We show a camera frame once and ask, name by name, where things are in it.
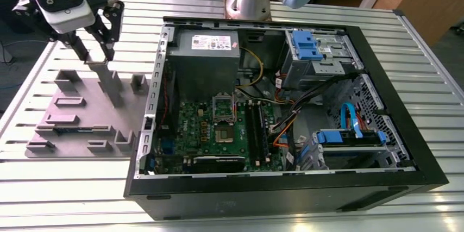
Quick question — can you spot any silver optical drive cage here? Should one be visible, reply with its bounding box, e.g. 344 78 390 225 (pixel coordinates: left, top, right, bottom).
282 29 365 89

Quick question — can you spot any black graphics card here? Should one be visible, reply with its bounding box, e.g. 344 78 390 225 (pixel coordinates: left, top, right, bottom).
192 155 245 173

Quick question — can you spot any hard disk in blue carrier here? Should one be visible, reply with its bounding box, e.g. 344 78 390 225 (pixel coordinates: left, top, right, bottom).
313 130 386 148

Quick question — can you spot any orange wire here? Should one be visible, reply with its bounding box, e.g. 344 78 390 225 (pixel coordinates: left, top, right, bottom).
269 123 292 148

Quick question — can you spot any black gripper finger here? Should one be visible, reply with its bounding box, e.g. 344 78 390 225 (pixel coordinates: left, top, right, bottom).
12 0 89 63
85 0 125 62

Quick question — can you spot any grey parts rack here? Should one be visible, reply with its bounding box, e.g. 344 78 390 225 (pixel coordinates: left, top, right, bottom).
24 62 152 159

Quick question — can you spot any green RAM stick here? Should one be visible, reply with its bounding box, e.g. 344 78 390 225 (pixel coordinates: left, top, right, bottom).
53 126 96 134

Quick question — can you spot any green motherboard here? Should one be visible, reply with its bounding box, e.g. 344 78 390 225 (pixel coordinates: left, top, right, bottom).
153 100 286 174

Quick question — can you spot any black RAM slot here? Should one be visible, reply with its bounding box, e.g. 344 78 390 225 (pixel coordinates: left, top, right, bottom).
244 100 260 166

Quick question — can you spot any blue plastic drive latch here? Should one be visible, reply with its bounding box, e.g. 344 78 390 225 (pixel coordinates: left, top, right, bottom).
292 30 324 61

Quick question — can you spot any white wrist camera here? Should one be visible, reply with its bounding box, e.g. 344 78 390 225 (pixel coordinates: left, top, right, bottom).
21 0 97 34

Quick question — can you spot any metal socket cover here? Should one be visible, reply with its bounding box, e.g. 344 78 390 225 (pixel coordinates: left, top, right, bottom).
210 92 237 124

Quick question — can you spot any silver disk bay cage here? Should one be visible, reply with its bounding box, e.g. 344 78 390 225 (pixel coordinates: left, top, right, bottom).
296 131 416 172

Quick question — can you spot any yellow wire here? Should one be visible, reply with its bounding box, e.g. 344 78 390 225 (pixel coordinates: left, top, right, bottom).
238 47 264 89

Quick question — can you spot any blue SATA wire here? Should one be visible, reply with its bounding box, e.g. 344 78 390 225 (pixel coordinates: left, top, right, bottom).
340 102 362 139

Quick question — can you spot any grey power supply unit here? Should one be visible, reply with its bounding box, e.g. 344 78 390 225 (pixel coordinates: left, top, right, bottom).
166 29 242 99

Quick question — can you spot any black PC case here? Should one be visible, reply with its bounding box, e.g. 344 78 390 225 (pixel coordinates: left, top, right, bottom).
122 16 449 221

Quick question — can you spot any CPU socket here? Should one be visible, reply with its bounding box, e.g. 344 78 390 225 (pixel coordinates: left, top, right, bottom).
213 124 236 143

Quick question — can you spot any black wire bundle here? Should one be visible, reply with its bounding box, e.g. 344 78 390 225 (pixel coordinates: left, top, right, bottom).
269 73 358 134

